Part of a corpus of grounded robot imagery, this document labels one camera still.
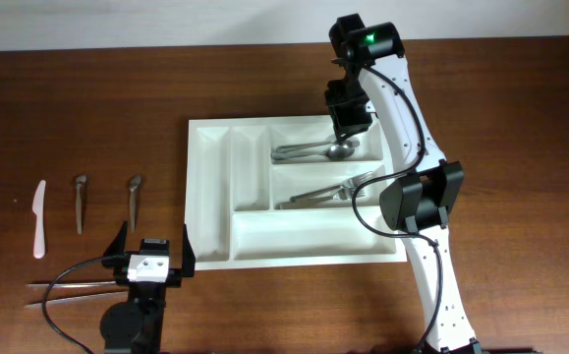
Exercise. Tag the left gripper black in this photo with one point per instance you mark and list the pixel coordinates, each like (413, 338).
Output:
(175, 274)

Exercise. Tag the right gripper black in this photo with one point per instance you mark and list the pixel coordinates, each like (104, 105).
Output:
(343, 121)

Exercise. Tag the metal tablespoon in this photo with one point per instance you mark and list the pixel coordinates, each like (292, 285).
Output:
(332, 152)
(353, 142)

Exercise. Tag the metal fork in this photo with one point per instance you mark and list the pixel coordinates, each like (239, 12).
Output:
(349, 184)
(342, 194)

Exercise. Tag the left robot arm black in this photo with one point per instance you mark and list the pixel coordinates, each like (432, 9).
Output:
(135, 325)

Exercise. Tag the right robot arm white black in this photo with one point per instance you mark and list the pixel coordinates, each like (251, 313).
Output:
(365, 183)

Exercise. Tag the small metal teaspoon right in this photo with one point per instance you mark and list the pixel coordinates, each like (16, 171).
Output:
(133, 187)

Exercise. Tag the small metal teaspoon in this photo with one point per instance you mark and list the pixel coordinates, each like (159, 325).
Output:
(133, 187)
(80, 182)

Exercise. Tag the small metal teaspoon left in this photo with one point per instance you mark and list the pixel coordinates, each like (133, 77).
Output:
(80, 182)

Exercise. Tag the white plastic cutlery tray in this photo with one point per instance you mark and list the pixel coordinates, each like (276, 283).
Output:
(234, 191)

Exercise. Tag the white plastic knife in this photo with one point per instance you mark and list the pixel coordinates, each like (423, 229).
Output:
(39, 247)

